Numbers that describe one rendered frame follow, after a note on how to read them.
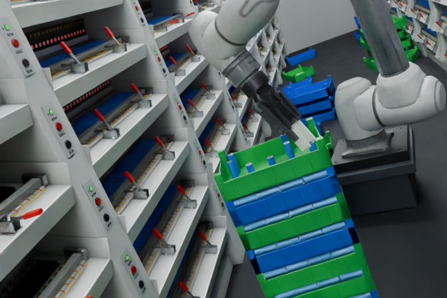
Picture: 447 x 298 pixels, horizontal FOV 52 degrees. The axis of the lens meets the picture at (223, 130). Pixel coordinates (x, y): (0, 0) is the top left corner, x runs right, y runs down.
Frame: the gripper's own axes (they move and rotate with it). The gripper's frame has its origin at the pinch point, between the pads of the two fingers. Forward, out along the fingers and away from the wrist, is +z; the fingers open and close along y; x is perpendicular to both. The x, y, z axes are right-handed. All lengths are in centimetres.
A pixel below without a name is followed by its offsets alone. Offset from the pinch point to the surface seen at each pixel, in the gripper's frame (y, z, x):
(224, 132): 65, -15, 77
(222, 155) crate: -0.2, -9.7, 25.8
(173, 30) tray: 49, -60, 46
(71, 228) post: -50, -21, 27
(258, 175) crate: -10.8, 0.1, 11.0
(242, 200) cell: -13.4, 2.6, 18.8
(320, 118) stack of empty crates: 156, 18, 87
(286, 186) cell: -7.3, 7.3, 9.2
